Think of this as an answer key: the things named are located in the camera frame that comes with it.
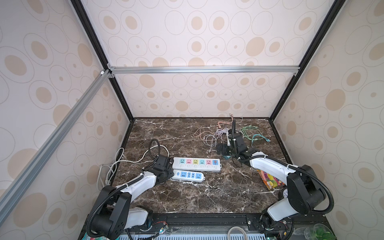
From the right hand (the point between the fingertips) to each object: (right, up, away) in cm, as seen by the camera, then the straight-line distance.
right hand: (223, 146), depth 91 cm
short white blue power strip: (-21, -17, -3) cm, 28 cm away
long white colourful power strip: (-12, -12, +1) cm, 17 cm away
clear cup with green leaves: (+39, -36, -24) cm, 58 cm away
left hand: (-29, -15, -1) cm, 33 cm away
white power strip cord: (-53, -9, +6) cm, 54 cm away
